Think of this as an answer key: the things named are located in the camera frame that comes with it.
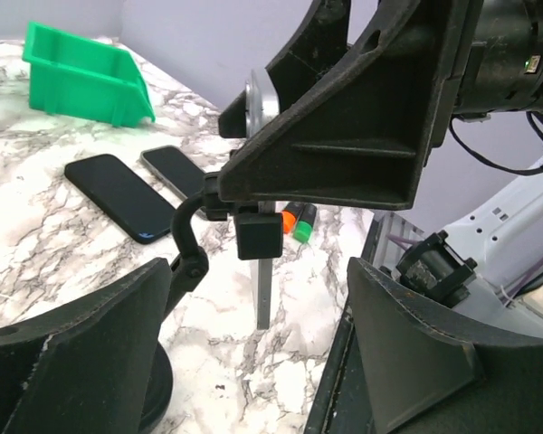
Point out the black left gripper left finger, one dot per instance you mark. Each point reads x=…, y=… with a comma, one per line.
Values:
x=93, y=365

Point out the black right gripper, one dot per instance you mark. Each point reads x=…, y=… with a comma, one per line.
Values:
x=505, y=66

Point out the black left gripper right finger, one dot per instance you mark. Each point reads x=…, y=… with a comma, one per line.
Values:
x=429, y=369

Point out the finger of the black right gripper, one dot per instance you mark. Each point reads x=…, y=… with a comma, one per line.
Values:
x=361, y=135
x=314, y=49

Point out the black round-base phone stand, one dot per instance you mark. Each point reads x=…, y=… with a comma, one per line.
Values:
x=258, y=228

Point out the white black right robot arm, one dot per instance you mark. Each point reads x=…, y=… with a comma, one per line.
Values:
x=481, y=261

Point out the orange highlighter marker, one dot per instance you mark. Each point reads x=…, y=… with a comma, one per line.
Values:
x=290, y=215

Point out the green plastic bin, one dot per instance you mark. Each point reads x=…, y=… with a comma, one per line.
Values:
x=82, y=78

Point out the black front mounting rail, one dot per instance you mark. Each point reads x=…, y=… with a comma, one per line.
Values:
x=341, y=404

